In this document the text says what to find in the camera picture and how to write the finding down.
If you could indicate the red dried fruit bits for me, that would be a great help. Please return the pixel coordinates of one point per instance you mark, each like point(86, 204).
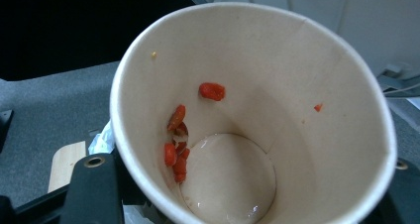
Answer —
point(178, 151)

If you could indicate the brown paper cup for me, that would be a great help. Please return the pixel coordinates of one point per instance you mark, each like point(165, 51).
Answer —
point(264, 68)

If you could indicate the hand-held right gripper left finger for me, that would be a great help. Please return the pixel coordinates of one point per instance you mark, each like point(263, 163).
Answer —
point(94, 191)

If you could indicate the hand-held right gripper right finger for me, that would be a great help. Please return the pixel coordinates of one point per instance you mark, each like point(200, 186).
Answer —
point(406, 197)

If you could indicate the clear plastic bin bag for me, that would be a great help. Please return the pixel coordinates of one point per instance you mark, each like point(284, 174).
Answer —
point(102, 139)

